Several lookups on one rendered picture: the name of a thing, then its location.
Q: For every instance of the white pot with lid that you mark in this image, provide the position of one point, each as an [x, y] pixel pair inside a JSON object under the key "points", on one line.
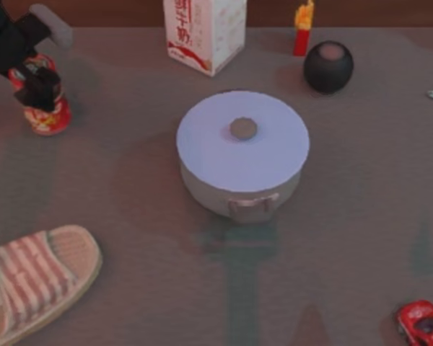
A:
{"points": [[241, 151]]}

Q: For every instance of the white red milk carton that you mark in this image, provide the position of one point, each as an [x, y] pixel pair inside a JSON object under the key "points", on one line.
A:
{"points": [[205, 32]]}

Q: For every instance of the pink striped slipper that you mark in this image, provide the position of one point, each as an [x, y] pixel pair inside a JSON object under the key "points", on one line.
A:
{"points": [[32, 277]]}

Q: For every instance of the red french fries box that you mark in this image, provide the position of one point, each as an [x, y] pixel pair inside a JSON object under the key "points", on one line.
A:
{"points": [[303, 32]]}

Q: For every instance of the black round speaker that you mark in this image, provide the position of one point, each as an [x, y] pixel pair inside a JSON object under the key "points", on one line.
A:
{"points": [[328, 66]]}

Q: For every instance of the red toy car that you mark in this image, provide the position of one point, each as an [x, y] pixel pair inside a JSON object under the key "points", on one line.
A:
{"points": [[420, 320]]}

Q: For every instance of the grey wrist camera cylinder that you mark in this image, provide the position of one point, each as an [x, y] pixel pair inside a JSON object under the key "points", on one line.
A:
{"points": [[56, 27]]}

